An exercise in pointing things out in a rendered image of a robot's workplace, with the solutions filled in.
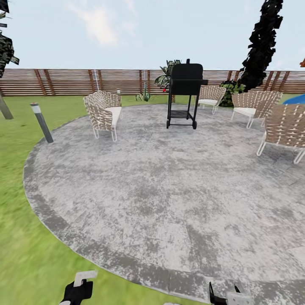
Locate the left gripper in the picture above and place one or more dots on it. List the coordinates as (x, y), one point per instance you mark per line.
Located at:
(84, 291)

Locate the charcoal grill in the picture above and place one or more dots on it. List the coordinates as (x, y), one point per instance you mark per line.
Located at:
(185, 79)

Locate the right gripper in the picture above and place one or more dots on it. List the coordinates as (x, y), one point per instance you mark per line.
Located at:
(215, 300)

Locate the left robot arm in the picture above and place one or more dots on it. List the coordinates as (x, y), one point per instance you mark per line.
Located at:
(79, 290)

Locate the garden chair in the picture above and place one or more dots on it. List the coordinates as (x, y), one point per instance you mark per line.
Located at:
(211, 96)
(255, 104)
(104, 110)
(286, 128)

